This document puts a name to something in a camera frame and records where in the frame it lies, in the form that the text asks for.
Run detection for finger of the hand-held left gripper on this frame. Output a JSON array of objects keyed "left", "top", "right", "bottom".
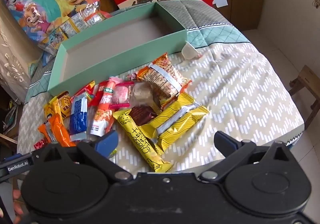
[{"left": 0, "top": 154, "right": 28, "bottom": 163}]

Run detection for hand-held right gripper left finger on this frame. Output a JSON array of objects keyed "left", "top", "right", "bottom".
[{"left": 35, "top": 130, "right": 133, "bottom": 182}]

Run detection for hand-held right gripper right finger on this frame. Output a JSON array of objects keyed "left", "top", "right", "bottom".
[{"left": 199, "top": 131, "right": 295, "bottom": 182}]

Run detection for long yellow bar packet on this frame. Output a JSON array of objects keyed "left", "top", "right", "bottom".
[{"left": 113, "top": 109, "right": 173, "bottom": 172}]

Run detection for orange white long packet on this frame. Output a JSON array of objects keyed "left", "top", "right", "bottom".
[{"left": 89, "top": 76, "right": 121, "bottom": 137}]

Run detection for red gold patterned packet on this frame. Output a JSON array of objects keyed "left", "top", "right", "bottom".
[{"left": 34, "top": 139, "right": 52, "bottom": 150}]

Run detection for blue white packet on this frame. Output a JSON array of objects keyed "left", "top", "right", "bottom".
[{"left": 68, "top": 95, "right": 88, "bottom": 142}]

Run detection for brown chocolate packet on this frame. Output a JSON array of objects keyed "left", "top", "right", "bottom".
[{"left": 129, "top": 105, "right": 158, "bottom": 126}]

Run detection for pale pink packet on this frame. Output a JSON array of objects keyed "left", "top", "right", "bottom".
[{"left": 109, "top": 82, "right": 135, "bottom": 110}]

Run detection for yellow striped packet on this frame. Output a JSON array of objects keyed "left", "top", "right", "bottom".
[{"left": 150, "top": 92, "right": 210, "bottom": 156}]

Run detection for red rainbow striped packet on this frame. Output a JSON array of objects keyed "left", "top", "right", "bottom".
[{"left": 72, "top": 80, "right": 100, "bottom": 108}]

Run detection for yellow dark label packet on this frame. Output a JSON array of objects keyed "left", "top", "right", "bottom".
[{"left": 57, "top": 91, "right": 73, "bottom": 118}]

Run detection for clear pastry packet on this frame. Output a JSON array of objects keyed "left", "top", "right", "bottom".
[{"left": 131, "top": 81, "right": 163, "bottom": 109}]

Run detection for yellow cartoon face packet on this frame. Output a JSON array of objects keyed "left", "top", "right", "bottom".
[{"left": 44, "top": 97, "right": 63, "bottom": 124}]

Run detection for mint green cardboard box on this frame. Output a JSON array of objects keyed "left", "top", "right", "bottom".
[{"left": 47, "top": 0, "right": 187, "bottom": 95}]

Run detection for orange noodle packet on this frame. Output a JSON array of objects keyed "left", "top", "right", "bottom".
[{"left": 136, "top": 52, "right": 192, "bottom": 110}]

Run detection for person's left hand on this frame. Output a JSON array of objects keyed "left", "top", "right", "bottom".
[{"left": 0, "top": 189, "right": 25, "bottom": 224}]

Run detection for white plastic cup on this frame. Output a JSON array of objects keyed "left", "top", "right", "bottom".
[{"left": 181, "top": 42, "right": 200, "bottom": 60}]

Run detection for wooden stool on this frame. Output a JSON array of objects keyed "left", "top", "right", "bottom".
[{"left": 289, "top": 65, "right": 320, "bottom": 124}]

